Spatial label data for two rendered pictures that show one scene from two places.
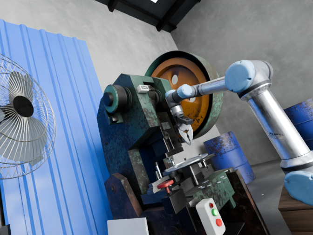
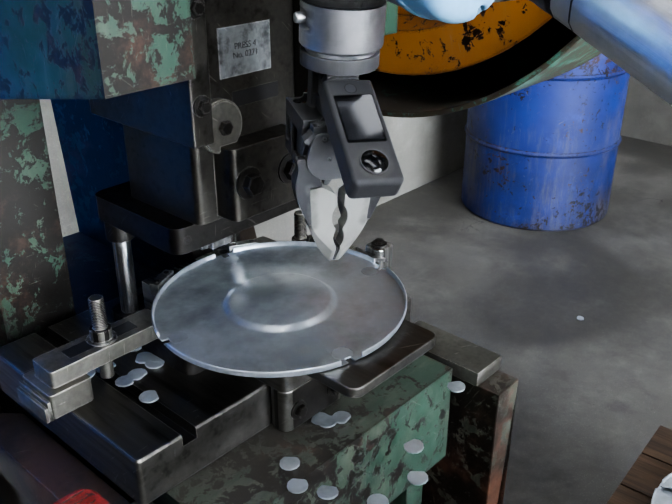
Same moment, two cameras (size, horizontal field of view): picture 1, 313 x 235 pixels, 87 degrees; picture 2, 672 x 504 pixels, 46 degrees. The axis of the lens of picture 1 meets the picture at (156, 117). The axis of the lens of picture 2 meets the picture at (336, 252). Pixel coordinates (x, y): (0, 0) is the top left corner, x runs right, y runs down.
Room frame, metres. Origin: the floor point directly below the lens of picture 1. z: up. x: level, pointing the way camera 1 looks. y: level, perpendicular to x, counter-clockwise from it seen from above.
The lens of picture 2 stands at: (0.33, -0.13, 1.23)
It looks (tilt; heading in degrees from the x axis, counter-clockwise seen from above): 26 degrees down; 0
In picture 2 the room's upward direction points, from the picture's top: straight up
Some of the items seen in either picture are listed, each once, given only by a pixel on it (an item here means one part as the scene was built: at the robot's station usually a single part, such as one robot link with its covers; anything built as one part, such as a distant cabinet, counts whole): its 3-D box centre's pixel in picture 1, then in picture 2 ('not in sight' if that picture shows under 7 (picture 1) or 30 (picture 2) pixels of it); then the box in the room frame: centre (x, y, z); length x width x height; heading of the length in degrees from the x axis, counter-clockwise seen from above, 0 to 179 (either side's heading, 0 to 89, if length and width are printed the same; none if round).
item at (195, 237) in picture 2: (168, 156); (203, 208); (1.21, 0.03, 0.86); 0.20 x 0.16 x 0.05; 137
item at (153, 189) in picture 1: (157, 180); (94, 340); (1.08, 0.14, 0.76); 0.17 x 0.06 x 0.10; 137
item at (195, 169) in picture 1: (196, 171); (312, 365); (1.09, -0.11, 0.72); 0.25 x 0.14 x 0.14; 47
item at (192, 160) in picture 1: (186, 162); (280, 300); (1.12, -0.07, 0.79); 0.29 x 0.29 x 0.01
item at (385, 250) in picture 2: (202, 160); (378, 272); (1.25, -0.19, 0.75); 0.03 x 0.03 x 0.10; 47
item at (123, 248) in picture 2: (158, 170); (123, 259); (1.19, 0.12, 0.81); 0.02 x 0.02 x 0.14
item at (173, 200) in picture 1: (179, 212); not in sight; (0.82, 0.06, 0.62); 0.10 x 0.06 x 0.20; 137
